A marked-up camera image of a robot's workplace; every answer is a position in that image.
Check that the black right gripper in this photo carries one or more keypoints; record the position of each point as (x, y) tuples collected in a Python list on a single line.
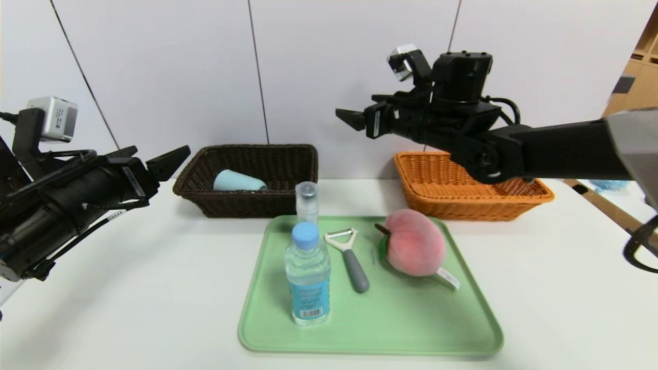
[(376, 121)]

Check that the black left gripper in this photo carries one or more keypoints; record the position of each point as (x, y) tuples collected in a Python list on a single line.
[(134, 180)]

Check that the blue-grey plastic cup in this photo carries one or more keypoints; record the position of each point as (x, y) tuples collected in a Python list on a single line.
[(236, 181)]

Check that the small translucent spray bottle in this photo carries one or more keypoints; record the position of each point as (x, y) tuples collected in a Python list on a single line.
[(307, 203)]

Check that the pink plush peach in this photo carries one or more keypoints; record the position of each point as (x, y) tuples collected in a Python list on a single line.
[(414, 246)]

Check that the water bottle with blue label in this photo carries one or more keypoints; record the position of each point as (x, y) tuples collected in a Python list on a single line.
[(307, 277)]

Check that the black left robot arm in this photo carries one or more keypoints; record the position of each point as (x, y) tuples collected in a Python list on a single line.
[(46, 221)]

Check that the dark brown wicker basket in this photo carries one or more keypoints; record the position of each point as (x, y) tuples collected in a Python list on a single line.
[(241, 203)]

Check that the orange wicker basket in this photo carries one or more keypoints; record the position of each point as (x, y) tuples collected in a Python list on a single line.
[(452, 205)]

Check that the light green plastic tray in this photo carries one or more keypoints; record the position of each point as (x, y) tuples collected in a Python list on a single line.
[(390, 324)]

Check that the light blue bath pouf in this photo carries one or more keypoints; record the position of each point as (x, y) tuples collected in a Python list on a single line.
[(609, 185)]

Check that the dark grey cabinet sign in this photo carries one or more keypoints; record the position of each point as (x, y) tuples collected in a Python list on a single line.
[(623, 84)]

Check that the wooden cabinet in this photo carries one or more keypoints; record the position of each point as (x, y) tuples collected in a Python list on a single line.
[(635, 87)]

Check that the white side table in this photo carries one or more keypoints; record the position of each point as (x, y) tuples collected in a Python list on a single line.
[(617, 208)]

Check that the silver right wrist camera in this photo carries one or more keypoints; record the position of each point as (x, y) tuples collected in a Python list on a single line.
[(406, 59)]

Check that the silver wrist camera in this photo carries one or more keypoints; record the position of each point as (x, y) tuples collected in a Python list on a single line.
[(406, 59), (54, 118)]

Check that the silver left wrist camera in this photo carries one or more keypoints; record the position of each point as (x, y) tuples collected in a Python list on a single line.
[(54, 118)]

